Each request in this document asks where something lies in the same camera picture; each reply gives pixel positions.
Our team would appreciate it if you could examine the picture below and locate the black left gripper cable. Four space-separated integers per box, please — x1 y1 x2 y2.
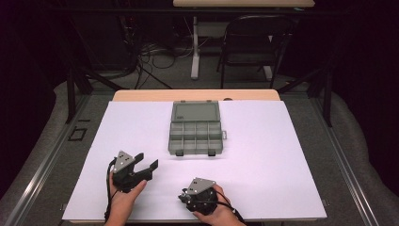
104 158 119 222

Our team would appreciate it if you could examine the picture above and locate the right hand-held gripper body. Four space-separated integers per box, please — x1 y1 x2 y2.
186 177 220 217

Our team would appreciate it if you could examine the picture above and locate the wooden table with white legs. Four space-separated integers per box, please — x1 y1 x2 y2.
172 0 315 81

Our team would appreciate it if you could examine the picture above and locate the grey transparent compartment box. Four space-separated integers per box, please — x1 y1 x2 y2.
168 100 228 157

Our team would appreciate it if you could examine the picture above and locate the aluminium floor rail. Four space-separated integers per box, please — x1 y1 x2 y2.
4 93 90 226
310 93 380 226

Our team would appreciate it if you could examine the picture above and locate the black folding chair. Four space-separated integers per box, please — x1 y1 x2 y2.
215 13 297 89

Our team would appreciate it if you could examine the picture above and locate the person's right hand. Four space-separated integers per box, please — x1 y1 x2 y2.
191 184 247 226

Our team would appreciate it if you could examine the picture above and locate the person's left hand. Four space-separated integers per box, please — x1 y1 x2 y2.
104 172 148 226

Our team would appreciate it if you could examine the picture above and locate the black metal frame stand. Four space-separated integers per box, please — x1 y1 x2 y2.
277 67 333 128
64 65 126 124

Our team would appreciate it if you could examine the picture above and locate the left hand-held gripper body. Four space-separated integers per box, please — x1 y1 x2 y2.
112 150 154 194

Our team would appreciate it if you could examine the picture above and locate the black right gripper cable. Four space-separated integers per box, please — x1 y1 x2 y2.
215 187 247 224

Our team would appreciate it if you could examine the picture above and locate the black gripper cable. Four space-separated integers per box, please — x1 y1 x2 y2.
104 158 119 222
215 187 247 224

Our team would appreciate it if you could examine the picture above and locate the bundle of floor cables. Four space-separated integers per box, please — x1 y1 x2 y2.
125 15 208 90

